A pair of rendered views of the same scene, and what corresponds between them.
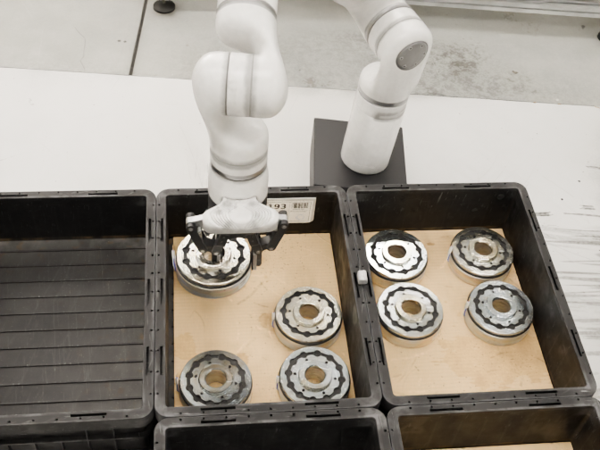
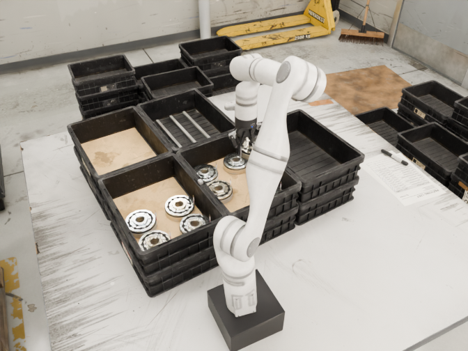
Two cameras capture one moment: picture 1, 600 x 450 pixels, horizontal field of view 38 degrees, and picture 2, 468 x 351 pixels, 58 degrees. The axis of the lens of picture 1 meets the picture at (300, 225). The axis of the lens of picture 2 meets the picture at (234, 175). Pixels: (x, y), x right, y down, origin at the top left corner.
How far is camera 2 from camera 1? 1.90 m
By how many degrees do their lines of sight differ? 89
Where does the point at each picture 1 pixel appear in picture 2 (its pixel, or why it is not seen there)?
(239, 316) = (244, 188)
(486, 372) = (141, 205)
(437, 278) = (173, 232)
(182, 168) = (338, 285)
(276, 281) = (240, 205)
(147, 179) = (347, 270)
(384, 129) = not seen: hidden behind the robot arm
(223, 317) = not seen: hidden behind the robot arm
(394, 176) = (219, 297)
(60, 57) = not seen: outside the picture
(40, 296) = (316, 168)
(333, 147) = (261, 296)
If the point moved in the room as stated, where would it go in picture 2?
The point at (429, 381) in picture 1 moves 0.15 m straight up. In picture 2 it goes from (163, 194) to (158, 162)
